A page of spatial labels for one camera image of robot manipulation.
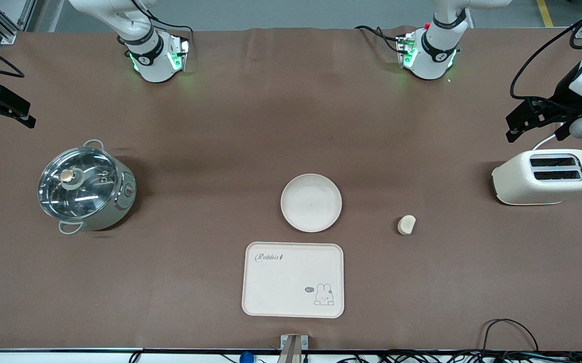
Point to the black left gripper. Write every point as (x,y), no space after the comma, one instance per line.
(564,93)

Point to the small white bun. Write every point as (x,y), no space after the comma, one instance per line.
(406,225)

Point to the round cream plate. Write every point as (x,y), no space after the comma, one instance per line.
(311,202)

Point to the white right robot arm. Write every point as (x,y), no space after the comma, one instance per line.
(154,58)

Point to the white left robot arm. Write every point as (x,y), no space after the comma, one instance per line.
(434,50)

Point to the cream rabbit print tray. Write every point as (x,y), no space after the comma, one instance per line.
(290,282)

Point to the white two-slot toaster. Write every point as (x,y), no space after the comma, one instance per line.
(517,184)

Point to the glass pot lid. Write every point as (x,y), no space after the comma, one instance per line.
(76,184)

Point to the steel electric cooking pot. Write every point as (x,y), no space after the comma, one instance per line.
(119,199)

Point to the blue round cap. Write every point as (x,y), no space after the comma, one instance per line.
(246,358)

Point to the aluminium frame profile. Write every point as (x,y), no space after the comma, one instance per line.
(3,27)

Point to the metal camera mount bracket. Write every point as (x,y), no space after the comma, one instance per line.
(293,348)

